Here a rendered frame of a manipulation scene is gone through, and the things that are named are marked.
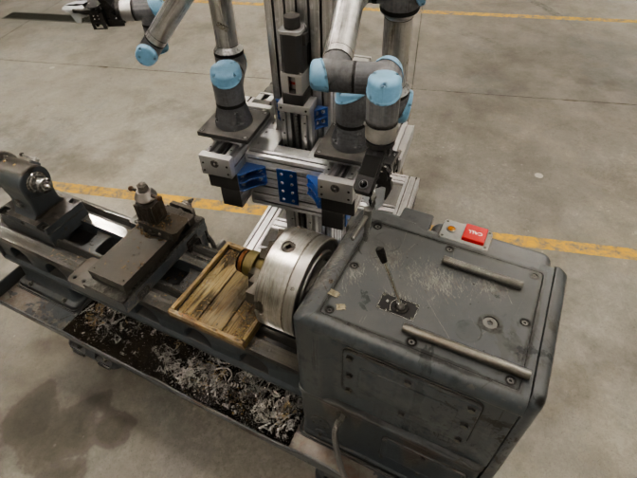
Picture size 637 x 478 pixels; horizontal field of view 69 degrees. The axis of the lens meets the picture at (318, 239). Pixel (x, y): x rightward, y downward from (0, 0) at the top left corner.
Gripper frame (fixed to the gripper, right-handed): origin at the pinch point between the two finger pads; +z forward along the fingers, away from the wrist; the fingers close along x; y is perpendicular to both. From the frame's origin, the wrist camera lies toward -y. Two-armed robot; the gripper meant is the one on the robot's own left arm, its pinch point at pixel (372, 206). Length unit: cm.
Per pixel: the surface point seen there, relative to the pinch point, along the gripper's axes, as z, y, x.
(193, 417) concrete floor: 135, -32, 71
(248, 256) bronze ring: 22.9, -12.8, 34.2
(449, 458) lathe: 49, -34, -39
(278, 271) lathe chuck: 13.9, -20.6, 18.4
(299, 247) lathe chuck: 11.3, -12.2, 16.3
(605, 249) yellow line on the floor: 135, 166, -97
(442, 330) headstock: 9.6, -23.0, -27.0
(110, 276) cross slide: 38, -30, 82
